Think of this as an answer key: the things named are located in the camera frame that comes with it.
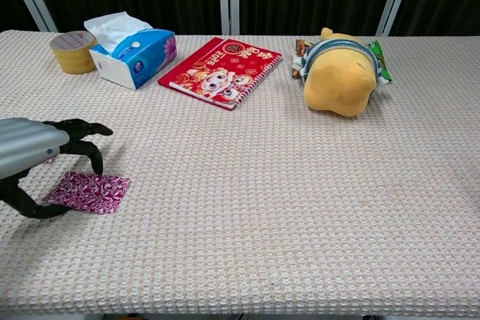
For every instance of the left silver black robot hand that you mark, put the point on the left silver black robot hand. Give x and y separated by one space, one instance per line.
26 144

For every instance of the purple patterned cloth square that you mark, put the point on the purple patterned cloth square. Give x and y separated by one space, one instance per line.
82 190

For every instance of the yellow packing tape roll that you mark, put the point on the yellow packing tape roll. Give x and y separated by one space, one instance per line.
73 59

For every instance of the white tissue paper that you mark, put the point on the white tissue paper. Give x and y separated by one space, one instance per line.
112 29

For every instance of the blue white tissue box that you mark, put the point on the blue white tissue box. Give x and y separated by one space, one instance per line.
150 54

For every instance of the red spiral calendar notebook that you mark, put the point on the red spiral calendar notebook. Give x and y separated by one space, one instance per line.
225 69

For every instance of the beige waffle-weave tablecloth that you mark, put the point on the beige waffle-weave tablecloth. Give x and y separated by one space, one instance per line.
262 204

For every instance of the brown snack packet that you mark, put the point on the brown snack packet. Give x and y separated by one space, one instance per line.
301 47

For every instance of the yellow plush toy striped sweater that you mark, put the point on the yellow plush toy striped sweater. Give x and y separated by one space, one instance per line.
337 87

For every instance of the green snack packet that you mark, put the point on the green snack packet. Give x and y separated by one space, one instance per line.
379 54

